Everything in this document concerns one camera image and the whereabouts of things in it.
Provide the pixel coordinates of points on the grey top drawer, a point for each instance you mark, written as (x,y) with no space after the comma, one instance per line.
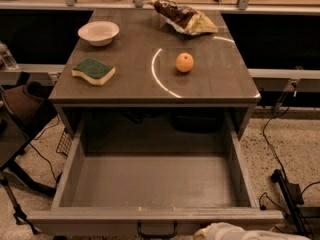
(119,173)

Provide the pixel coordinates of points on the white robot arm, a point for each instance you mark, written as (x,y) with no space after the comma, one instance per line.
(226,231)

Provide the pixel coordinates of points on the grey cabinet with top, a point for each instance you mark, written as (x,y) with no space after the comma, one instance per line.
(144,55)

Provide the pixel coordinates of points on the orange fruit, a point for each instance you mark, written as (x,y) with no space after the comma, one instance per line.
(184,62)

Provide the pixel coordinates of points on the green yellow sponge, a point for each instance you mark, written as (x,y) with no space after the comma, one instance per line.
(93,71)

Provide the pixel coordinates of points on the brown yellow chip bag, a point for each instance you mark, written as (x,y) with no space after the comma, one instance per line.
(184,19)

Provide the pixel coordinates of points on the white ceramic bowl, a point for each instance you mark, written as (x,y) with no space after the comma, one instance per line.
(98,33)

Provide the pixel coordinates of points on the black tripod stand right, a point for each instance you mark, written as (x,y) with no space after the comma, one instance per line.
(293,196)

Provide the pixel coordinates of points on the clear plastic bottle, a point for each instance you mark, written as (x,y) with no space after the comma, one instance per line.
(7,57)

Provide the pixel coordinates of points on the black tripod leg left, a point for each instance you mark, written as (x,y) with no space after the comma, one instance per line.
(19,215)

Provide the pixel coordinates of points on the black wire rack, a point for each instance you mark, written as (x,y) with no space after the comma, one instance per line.
(64,144)

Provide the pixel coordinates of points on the black drawer handle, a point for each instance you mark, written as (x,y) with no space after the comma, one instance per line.
(150,231)

